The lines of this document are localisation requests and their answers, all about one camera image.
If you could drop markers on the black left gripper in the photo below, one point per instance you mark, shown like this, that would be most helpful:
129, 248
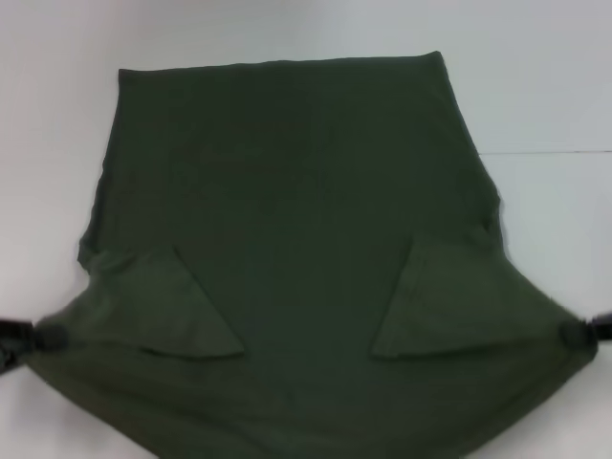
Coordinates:
14, 342

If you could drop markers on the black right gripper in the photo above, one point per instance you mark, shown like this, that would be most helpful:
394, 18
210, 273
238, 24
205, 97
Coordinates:
605, 327

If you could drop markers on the dark green t-shirt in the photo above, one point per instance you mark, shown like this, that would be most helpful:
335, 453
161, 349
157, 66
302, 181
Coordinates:
296, 239

